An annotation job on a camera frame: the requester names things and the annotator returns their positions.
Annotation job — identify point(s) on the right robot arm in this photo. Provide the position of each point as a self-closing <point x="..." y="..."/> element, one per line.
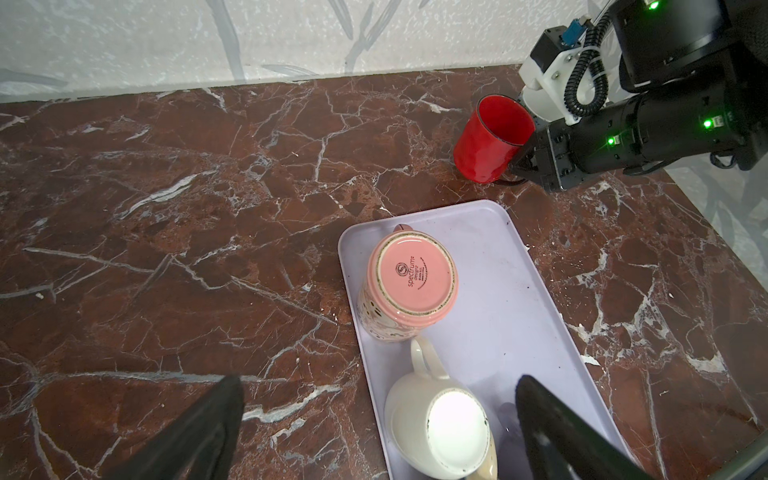
<point x="648" y="83"/>

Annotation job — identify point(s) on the red mug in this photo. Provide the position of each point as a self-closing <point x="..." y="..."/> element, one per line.
<point x="497" y="129"/>

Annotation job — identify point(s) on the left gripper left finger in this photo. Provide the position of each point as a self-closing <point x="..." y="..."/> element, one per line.
<point x="201" y="442"/>

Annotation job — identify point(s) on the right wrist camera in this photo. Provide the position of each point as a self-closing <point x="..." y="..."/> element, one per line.
<point x="550" y="65"/>

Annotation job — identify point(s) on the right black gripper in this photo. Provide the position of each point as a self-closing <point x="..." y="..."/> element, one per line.
<point x="706" y="114"/>

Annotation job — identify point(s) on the white mug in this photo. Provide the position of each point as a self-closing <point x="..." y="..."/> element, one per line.
<point x="438" y="425"/>

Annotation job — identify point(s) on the pink patterned mug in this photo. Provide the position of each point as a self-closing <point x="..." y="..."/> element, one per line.
<point x="411" y="283"/>

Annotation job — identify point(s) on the lavender plastic tray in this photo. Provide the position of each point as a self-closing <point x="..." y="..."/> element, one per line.
<point x="504" y="323"/>

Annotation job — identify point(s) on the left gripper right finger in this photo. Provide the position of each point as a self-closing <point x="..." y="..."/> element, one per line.
<point x="560" y="444"/>

